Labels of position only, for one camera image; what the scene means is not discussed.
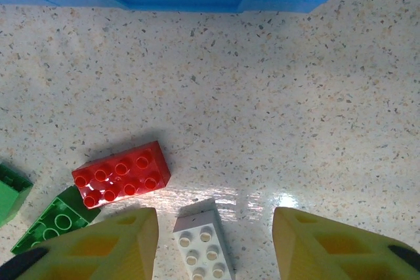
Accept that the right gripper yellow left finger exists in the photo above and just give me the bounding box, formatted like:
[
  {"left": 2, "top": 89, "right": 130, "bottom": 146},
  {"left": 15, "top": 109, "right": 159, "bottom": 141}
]
[{"left": 0, "top": 207, "right": 159, "bottom": 280}]

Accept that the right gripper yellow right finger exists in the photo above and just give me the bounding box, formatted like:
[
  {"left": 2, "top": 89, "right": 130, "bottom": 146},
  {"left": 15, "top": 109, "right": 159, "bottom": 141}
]
[{"left": 272, "top": 207, "right": 420, "bottom": 280}]

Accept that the red two-by-four lego brick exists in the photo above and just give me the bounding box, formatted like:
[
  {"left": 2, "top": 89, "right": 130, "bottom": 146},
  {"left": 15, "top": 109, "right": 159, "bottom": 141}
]
[{"left": 71, "top": 140, "right": 171, "bottom": 210}]

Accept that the green two-by-four lego brick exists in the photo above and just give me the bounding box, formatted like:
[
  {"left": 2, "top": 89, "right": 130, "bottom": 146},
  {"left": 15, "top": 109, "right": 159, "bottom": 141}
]
[{"left": 10, "top": 185, "right": 102, "bottom": 255}]

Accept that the white two-by-four lego brick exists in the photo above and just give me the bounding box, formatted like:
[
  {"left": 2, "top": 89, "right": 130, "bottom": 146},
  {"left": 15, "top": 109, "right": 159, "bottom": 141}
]
[{"left": 173, "top": 197, "right": 236, "bottom": 280}]

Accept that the light green lego brick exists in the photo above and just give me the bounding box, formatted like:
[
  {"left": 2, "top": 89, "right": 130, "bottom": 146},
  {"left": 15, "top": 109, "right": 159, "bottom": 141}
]
[{"left": 0, "top": 163, "right": 34, "bottom": 228}]

